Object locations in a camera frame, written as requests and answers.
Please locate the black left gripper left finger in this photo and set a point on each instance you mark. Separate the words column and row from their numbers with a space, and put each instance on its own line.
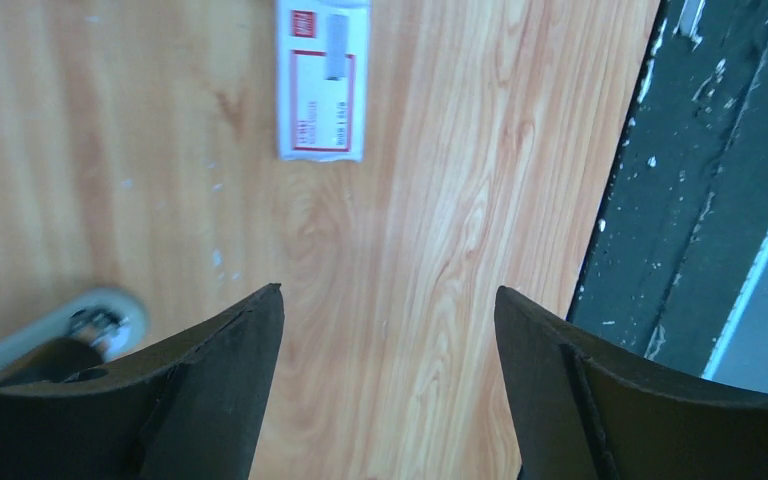
column 188, row 407

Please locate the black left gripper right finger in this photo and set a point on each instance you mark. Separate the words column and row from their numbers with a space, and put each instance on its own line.
column 584, row 408

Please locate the red white staple box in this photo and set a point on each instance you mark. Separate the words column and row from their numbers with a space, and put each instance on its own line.
column 322, row 50

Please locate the grey and black stapler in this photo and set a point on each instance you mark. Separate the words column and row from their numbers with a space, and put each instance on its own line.
column 119, row 320

